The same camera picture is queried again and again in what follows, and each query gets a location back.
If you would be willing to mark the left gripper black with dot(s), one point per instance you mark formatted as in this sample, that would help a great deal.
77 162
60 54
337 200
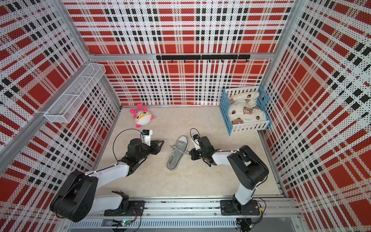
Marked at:
156 149

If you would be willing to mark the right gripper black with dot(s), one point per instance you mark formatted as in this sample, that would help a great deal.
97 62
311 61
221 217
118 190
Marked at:
192 152

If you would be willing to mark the grey shoelace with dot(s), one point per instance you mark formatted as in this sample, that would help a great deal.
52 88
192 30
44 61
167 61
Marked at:
183 148

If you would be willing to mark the grey canvas sneaker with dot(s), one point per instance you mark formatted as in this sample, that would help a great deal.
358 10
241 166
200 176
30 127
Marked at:
174 161

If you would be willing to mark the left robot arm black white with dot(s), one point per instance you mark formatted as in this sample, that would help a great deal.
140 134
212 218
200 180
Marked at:
77 197

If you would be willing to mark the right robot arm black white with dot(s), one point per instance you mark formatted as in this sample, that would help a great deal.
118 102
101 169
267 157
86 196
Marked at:
250 170

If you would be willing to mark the white pink plush toy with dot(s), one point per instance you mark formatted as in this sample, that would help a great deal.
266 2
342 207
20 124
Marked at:
141 115

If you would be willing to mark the white printed cloth bundle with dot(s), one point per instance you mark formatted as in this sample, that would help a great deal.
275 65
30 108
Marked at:
244 108

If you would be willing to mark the blue white slatted crate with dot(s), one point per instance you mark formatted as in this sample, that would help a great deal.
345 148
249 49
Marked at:
245 127

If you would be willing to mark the green circuit board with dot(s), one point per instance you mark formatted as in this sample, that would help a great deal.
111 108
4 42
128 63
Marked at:
121 223

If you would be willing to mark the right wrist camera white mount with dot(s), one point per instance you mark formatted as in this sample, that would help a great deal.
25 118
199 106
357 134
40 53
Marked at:
196 143

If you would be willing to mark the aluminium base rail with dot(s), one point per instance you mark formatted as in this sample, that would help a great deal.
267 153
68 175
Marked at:
276 215

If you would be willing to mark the black hook rail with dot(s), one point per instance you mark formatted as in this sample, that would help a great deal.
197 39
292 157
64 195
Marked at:
202 57

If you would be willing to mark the white wire mesh basket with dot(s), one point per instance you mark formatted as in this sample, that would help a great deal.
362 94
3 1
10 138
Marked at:
67 105

